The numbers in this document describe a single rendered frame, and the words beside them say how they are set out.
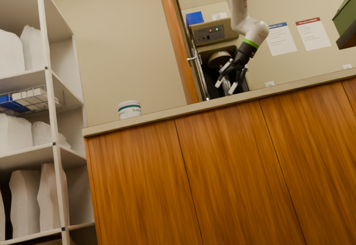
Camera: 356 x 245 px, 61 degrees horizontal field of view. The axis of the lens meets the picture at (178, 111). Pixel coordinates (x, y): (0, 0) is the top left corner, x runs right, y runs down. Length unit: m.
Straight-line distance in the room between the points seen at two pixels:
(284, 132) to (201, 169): 0.46
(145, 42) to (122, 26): 0.25
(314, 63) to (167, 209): 1.71
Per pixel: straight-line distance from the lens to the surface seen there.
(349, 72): 1.83
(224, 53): 2.05
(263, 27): 1.69
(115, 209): 1.53
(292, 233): 1.58
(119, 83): 2.44
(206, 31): 2.00
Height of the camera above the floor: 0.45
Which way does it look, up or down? 17 degrees up
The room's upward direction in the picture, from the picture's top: 13 degrees counter-clockwise
